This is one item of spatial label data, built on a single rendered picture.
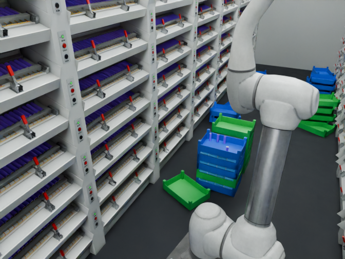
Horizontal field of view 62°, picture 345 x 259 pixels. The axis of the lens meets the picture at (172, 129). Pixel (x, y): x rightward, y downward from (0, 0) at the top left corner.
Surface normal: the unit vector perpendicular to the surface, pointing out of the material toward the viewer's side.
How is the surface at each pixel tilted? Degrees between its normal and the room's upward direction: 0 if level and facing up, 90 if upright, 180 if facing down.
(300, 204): 0
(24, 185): 20
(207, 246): 88
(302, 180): 0
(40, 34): 109
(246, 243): 69
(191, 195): 0
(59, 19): 90
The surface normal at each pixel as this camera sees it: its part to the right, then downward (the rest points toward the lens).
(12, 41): 0.85, 0.49
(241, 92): -0.70, 0.39
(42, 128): 0.30, -0.75
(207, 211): -0.12, -0.92
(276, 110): -0.55, 0.20
